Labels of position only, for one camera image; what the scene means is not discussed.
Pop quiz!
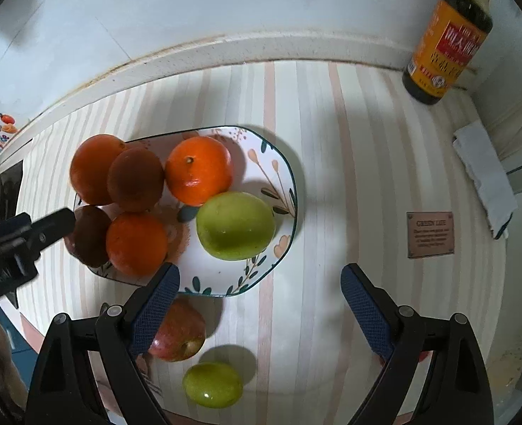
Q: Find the dark red pomegranate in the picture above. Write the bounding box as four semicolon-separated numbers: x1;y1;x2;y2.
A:
64;205;111;268

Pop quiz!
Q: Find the large orange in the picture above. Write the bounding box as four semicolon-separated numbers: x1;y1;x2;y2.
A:
69;134;126;205

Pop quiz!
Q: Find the small tangerine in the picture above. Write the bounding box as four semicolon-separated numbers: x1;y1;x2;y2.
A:
165;136;233;206
106;212;168;278

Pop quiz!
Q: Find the dark orange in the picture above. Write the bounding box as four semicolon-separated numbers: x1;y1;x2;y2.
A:
107;147;164;212

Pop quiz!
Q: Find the green apple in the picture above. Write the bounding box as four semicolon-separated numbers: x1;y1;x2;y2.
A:
196;191;276;261
182;362;242;409

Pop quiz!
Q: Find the red yellow apple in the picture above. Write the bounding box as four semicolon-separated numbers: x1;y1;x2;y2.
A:
148;299;206;362

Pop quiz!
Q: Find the deer pattern ceramic plate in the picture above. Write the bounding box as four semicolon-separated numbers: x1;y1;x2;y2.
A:
71;125;298;299

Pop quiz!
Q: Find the striped cat print mat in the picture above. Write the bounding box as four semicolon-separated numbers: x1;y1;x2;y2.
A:
17;62;506;424

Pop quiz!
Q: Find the folded white cloth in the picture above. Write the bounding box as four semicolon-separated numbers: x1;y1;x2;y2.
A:
453;120;518;240

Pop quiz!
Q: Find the soy sauce bottle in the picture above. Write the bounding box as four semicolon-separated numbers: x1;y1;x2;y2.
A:
402;0;493;106

